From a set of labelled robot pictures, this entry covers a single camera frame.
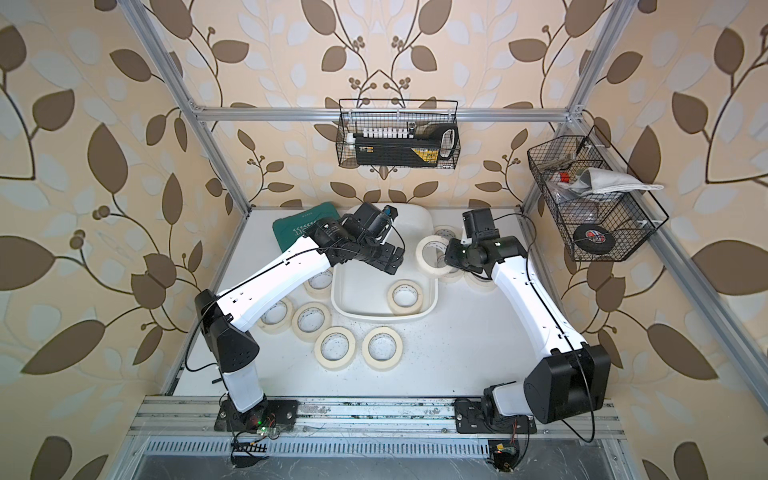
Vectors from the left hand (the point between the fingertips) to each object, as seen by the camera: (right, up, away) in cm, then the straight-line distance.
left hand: (391, 253), depth 76 cm
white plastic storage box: (-10, -14, +20) cm, 27 cm away
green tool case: (-38, +7, +33) cm, 51 cm away
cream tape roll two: (+3, -18, +13) cm, 23 cm away
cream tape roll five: (+20, +7, +35) cm, 41 cm away
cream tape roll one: (-1, -30, +5) cm, 31 cm away
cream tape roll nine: (+16, -6, 0) cm, 17 cm away
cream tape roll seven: (+28, -11, +20) cm, 37 cm away
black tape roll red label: (+50, +4, -4) cm, 50 cm away
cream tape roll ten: (+8, -1, +2) cm, 8 cm away
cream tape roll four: (-24, -25, +10) cm, 36 cm away
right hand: (+16, -1, +6) cm, 17 cm away
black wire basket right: (+52, +11, -3) cm, 54 cm away
